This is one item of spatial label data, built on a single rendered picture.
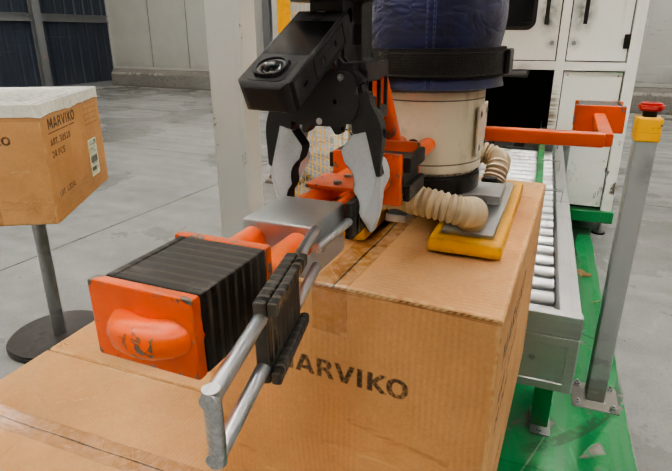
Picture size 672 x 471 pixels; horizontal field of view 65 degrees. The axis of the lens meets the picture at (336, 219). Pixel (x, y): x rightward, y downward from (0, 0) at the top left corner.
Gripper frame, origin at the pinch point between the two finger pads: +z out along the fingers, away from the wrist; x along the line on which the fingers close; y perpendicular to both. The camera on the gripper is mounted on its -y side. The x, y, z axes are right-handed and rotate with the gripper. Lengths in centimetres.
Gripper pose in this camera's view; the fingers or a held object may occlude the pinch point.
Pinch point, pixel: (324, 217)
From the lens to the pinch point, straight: 48.8
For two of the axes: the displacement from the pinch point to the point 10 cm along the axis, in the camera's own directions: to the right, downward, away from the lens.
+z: 0.1, 9.4, 3.3
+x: -9.2, -1.3, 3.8
